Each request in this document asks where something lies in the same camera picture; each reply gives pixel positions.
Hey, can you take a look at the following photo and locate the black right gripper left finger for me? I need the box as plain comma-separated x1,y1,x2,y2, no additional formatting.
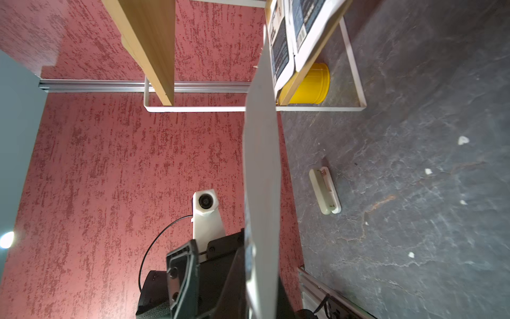
210,247,248,318

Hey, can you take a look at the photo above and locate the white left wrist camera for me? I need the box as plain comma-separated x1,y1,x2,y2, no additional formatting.
192,189,226,253

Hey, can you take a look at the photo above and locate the yellow pen cup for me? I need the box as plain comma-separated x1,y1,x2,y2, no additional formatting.
290,63,331,104

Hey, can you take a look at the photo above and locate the beige rectangular case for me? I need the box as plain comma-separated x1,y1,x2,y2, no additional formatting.
309,166,342,215

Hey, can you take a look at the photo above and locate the aluminium mounting rail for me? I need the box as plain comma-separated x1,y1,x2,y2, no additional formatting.
297,267,375,319

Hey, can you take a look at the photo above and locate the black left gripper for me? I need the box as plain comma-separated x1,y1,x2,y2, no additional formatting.
135,229,244,319

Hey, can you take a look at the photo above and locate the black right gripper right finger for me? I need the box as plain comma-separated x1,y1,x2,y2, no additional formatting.
276,278,296,319

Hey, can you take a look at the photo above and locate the wooden shelf with white frame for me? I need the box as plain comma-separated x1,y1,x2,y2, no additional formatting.
104,1,367,113

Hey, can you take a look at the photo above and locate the left aluminium corner post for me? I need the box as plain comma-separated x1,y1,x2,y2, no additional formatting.
39,79,250,94

